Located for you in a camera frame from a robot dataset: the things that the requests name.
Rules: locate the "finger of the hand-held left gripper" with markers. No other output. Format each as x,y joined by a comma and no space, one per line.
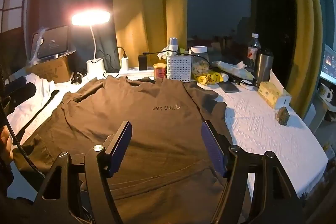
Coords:
26,90
14,83

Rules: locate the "black charger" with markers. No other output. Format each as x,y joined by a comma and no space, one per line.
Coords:
142,62

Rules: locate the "grey stone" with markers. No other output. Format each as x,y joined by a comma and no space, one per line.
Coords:
283,116

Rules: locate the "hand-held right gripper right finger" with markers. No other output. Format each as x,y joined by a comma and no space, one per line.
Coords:
212,150

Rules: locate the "cardboard box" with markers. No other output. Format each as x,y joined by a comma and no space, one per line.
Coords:
50,70

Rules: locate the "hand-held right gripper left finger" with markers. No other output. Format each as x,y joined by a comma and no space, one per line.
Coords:
120,150

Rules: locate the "yellow curtain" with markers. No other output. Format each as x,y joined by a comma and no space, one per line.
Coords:
304,29
149,3

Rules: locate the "brown t-shirt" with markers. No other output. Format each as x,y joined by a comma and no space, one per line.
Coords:
157,121

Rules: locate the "yellow tissue box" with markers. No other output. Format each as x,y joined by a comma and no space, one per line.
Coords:
273,95

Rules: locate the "steel tumbler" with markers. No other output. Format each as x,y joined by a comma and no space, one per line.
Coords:
263,69

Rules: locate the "yellow snack bag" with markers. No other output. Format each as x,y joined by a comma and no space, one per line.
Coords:
208,79

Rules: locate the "white spray bottle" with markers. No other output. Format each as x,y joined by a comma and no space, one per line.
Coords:
174,44

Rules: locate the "glass jar with white lid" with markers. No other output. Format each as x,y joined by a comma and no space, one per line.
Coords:
199,64

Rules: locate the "soft tissue pack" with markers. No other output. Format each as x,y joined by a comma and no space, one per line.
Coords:
233,69

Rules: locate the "white desk lamp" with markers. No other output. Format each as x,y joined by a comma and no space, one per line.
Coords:
90,18

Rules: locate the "white side desk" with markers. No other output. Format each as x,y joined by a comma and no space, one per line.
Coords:
320,113

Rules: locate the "white charger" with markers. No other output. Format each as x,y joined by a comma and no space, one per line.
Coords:
125,64

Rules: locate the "white mug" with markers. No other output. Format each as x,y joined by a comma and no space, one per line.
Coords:
325,92

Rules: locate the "white plastic basket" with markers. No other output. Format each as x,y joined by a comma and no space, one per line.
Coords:
181,67

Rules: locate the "white power strip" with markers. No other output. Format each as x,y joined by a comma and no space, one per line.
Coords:
131,73

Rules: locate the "computer monitor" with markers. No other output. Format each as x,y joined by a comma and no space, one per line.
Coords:
329,64

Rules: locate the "clear water bottle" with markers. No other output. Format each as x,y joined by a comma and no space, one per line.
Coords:
254,50

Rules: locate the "white garment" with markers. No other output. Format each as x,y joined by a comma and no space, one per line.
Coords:
39,98

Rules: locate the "white round case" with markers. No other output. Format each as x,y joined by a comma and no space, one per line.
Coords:
246,85

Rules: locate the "red can with gold lid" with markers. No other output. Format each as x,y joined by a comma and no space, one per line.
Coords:
159,71

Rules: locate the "person's left hand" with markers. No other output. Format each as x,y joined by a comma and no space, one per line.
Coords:
5,142

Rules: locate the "crumpled white tissue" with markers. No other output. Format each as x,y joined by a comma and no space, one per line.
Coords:
164,52

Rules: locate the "dark phone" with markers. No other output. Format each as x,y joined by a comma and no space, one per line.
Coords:
228,87

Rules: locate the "white textured bedspread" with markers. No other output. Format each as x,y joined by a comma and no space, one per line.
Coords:
262,140

